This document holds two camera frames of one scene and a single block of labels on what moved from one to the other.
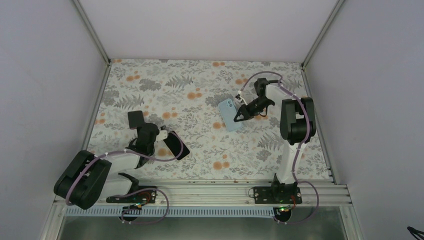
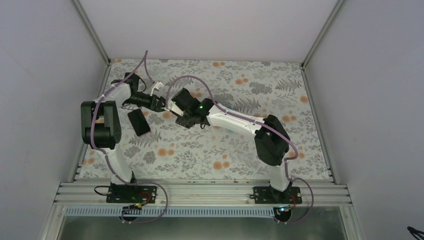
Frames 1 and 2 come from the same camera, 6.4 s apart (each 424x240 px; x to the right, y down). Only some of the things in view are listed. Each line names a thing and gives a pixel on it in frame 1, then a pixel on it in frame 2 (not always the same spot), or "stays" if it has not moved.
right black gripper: (242, 110) → (184, 122)
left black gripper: (138, 129) → (157, 108)
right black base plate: (277, 195) stays
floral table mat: (183, 96) stays
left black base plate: (146, 196) stays
